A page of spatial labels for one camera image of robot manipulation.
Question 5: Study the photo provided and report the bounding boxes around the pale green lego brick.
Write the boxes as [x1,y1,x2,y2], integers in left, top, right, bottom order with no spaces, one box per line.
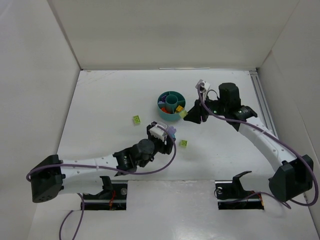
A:
[179,110,188,119]

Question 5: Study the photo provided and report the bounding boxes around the yellow orange lego brick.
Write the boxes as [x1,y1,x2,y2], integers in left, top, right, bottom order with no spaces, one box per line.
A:
[175,105,184,113]

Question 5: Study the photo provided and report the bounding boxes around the lavender lego brick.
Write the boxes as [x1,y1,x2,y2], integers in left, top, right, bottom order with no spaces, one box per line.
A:
[167,126,177,136]

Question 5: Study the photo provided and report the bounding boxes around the purple lego brick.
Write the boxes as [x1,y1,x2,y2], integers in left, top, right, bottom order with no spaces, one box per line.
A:
[159,94,167,102]

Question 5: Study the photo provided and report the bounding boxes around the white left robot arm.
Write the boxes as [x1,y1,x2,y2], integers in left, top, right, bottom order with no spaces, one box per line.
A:
[26,121,177,203]

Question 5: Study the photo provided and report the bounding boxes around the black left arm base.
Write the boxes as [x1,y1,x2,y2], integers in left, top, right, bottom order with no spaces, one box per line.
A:
[80,176,128,211]

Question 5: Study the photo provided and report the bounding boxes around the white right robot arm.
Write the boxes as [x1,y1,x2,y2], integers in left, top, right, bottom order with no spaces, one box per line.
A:
[183,80,319,206]

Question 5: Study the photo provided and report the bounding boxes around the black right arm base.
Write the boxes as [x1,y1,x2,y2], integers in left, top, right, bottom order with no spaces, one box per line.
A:
[214,171,265,210]

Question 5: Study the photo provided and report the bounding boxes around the teal round divided container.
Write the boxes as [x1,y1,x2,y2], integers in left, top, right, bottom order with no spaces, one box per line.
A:
[157,91,186,122]

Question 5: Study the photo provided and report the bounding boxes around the lime green lego brick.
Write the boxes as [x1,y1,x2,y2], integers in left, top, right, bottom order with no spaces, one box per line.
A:
[132,115,141,125]

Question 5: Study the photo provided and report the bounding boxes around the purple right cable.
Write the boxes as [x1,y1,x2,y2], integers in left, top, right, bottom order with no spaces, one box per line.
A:
[196,84,320,210]

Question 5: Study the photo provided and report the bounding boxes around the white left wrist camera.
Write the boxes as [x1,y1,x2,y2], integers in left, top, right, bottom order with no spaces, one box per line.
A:
[149,122,168,142]

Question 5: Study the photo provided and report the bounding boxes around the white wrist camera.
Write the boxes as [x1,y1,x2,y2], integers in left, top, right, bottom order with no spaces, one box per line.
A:
[149,122,168,142]
[195,79,211,101]

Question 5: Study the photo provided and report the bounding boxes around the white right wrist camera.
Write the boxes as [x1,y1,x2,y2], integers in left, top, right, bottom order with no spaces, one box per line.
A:
[195,79,211,101]

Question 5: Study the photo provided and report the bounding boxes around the aluminium rail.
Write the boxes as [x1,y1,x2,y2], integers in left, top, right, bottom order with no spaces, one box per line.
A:
[249,70,278,138]

